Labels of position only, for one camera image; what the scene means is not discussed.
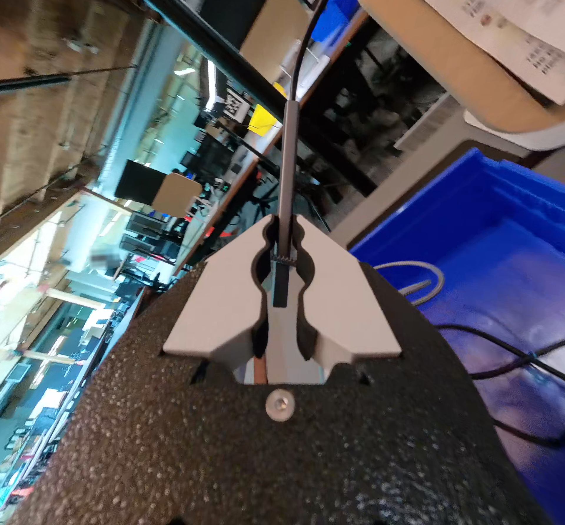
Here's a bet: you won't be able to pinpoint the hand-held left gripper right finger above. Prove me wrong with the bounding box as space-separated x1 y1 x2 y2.
290 214 403 375

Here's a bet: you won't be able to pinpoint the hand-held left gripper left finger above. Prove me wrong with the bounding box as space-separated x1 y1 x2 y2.
162 214 281 375

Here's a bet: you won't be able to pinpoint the silver braided cable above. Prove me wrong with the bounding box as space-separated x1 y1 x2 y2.
374 261 446 306

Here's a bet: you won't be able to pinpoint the blue plastic bin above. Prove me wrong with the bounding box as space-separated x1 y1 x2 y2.
311 0 363 44
348 147 565 523

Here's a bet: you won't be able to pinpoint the grey metal USB hub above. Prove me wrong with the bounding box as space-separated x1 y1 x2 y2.
274 100 301 307

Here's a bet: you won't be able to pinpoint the black hub lead cable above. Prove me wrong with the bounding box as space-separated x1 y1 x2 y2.
291 0 356 104

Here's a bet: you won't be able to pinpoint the wooden stand seen from behind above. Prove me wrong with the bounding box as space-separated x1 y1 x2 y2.
151 173 202 218

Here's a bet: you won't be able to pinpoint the black board panel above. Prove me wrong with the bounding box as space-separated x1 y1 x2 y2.
114 160 167 204

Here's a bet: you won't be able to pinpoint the yellow plastic bin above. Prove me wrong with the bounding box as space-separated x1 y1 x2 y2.
247 105 278 137

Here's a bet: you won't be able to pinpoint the white stand base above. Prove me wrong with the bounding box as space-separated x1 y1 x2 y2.
463 107 565 151

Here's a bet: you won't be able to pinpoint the black metal pole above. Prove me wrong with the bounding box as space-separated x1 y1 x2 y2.
99 0 288 115

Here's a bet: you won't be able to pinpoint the instruction sheets on wooden board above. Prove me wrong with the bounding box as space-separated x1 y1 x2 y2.
351 0 565 135

